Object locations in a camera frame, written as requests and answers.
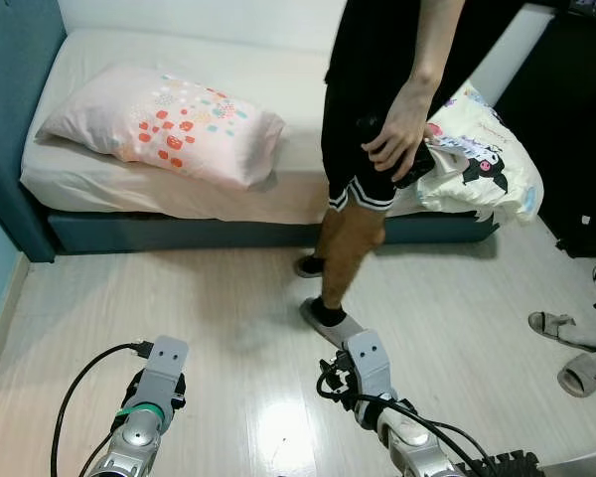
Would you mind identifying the black handheld device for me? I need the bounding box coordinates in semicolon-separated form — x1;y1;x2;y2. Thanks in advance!
392;139;440;190

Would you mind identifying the standing person's bare hand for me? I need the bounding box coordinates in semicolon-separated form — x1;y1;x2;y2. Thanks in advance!
361;84;433;183

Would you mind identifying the grey slipper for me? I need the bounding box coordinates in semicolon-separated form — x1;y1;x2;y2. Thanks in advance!
298;296;367;349
294;253;329;279

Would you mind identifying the black toothed foam piece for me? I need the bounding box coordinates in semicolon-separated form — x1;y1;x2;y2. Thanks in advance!
467;449;545;477

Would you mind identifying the grey flat board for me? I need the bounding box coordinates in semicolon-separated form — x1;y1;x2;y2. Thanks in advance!
538;447;596;477

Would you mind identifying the cream cartoon print pillow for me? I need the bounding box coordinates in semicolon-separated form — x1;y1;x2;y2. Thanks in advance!
417;82;544;225

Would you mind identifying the pink dotted pillow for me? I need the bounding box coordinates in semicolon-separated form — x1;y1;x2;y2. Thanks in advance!
37;65;286;190

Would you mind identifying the standing person in black shorts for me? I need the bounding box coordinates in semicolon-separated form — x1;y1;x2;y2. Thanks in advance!
296;0;525;329

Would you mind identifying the black cabinet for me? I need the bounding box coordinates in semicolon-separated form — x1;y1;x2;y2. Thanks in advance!
497;0;596;259

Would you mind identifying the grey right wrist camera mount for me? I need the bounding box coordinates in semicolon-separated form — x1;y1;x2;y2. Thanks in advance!
343;330;396;401

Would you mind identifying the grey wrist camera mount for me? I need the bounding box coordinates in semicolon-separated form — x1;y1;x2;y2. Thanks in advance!
134;336;191;403
343;330;396;401

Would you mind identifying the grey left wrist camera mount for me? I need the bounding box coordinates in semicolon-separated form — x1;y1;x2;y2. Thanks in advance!
134;336;191;403

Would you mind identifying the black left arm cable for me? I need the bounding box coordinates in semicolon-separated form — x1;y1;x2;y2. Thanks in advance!
50;341;155;477

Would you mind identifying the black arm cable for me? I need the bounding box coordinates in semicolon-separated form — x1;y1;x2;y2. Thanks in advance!
50;341;155;477
316;363;498;477

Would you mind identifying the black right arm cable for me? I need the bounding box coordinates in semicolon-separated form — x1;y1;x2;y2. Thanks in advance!
316;363;498;477

